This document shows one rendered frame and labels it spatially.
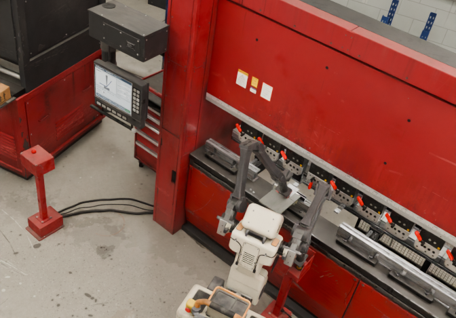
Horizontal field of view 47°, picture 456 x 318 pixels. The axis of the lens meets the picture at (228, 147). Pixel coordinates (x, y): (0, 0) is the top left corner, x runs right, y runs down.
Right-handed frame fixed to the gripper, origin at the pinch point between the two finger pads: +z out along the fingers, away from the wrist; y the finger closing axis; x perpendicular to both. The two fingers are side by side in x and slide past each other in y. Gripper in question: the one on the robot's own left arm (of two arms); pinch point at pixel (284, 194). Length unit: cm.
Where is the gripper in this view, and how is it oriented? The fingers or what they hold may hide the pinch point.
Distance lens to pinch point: 374.7
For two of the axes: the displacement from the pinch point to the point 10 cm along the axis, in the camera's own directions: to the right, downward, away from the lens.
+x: -6.3, 7.1, -3.0
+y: -7.5, -4.8, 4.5
